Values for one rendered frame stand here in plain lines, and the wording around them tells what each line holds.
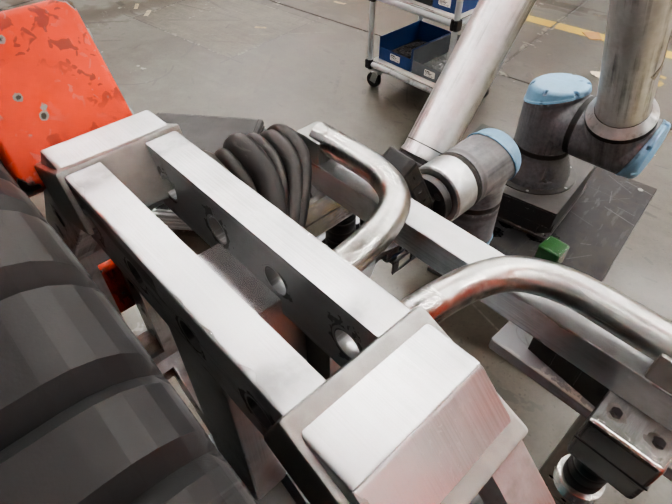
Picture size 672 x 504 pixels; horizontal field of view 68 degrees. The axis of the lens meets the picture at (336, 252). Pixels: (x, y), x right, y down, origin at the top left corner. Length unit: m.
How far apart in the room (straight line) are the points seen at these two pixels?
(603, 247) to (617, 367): 1.17
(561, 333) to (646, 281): 1.59
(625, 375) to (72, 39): 0.40
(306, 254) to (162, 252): 0.06
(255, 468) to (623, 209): 1.50
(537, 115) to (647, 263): 0.83
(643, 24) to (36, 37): 0.97
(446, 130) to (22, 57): 0.69
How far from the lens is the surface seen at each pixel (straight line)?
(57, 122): 0.33
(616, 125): 1.31
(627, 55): 1.15
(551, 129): 1.41
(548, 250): 0.92
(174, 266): 0.20
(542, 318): 0.39
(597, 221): 1.63
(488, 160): 0.76
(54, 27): 0.34
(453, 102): 0.90
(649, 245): 2.12
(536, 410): 1.52
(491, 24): 0.93
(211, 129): 1.81
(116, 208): 0.24
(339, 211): 0.53
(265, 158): 0.39
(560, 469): 0.58
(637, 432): 0.40
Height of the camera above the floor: 1.26
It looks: 45 degrees down
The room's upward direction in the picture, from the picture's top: straight up
